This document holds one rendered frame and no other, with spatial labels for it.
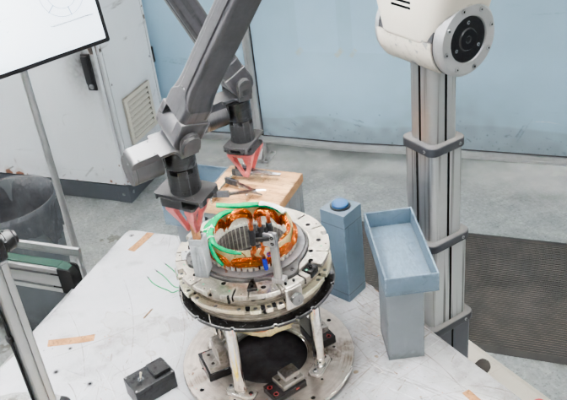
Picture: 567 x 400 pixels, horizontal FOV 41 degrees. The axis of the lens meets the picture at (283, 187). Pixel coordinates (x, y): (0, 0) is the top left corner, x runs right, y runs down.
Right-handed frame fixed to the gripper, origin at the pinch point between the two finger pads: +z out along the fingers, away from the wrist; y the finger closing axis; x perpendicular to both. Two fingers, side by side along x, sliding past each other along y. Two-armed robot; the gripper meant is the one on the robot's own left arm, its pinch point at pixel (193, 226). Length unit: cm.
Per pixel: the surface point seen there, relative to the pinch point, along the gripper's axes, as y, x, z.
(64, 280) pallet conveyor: -66, 23, 55
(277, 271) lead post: 16.3, 1.4, 7.7
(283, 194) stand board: 1.1, 35.5, 17.0
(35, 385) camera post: -10.1, -37.4, 7.7
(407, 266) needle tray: 35.8, 22.1, 18.1
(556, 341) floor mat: 65, 115, 125
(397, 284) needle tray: 36.5, 12.9, 15.0
